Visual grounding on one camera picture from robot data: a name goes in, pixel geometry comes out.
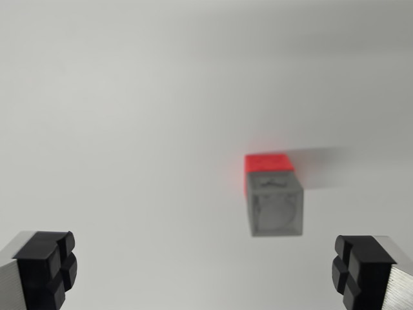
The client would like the grey embossed rubber cube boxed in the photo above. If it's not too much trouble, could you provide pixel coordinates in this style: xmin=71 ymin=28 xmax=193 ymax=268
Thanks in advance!
xmin=247 ymin=172 xmax=304 ymax=239

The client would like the red embossed rubber cube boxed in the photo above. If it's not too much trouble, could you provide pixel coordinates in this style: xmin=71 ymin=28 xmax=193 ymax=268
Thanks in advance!
xmin=243 ymin=154 xmax=296 ymax=197

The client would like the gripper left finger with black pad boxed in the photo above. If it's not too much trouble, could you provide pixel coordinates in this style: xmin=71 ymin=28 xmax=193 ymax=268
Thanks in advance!
xmin=0 ymin=231 xmax=78 ymax=310

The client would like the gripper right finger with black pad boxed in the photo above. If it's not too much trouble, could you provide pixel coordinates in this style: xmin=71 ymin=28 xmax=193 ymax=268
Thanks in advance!
xmin=331 ymin=234 xmax=413 ymax=310

